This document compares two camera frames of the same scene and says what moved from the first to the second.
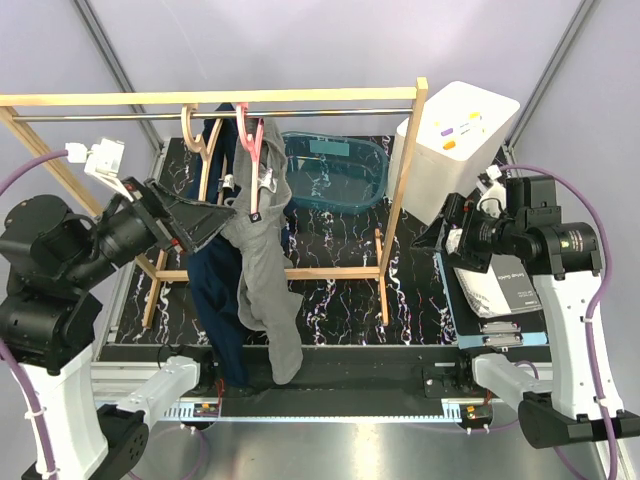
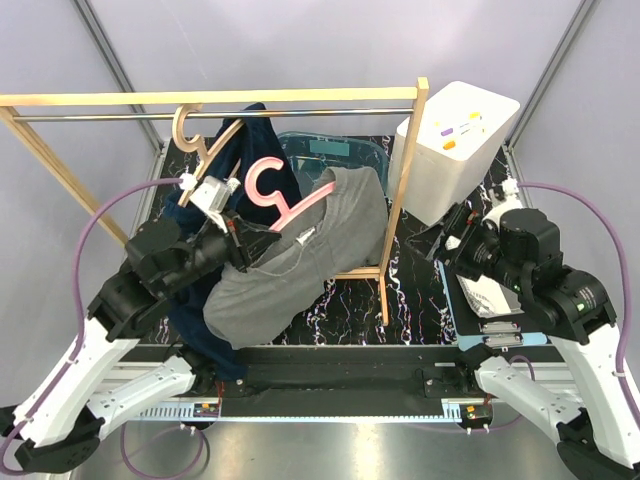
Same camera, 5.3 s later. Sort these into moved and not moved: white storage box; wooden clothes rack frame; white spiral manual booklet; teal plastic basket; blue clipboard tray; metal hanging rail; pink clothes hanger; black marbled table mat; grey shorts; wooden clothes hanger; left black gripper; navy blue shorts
Moved: wooden clothes hanger; left black gripper; grey shorts; navy blue shorts; pink clothes hanger
Not moved: wooden clothes rack frame; teal plastic basket; black marbled table mat; metal hanging rail; white storage box; white spiral manual booklet; blue clipboard tray
